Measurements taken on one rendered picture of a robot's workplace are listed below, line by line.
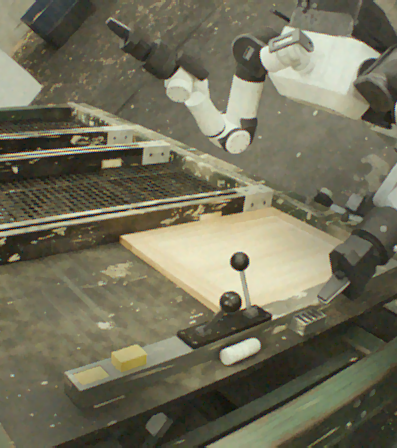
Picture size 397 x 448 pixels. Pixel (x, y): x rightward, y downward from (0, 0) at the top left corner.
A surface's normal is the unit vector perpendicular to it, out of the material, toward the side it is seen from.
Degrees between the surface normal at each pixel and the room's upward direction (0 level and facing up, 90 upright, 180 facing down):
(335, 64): 23
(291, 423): 52
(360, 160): 0
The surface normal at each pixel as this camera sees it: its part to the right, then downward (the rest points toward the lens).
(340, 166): -0.52, -0.44
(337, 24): -0.70, -0.09
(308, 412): 0.13, -0.92
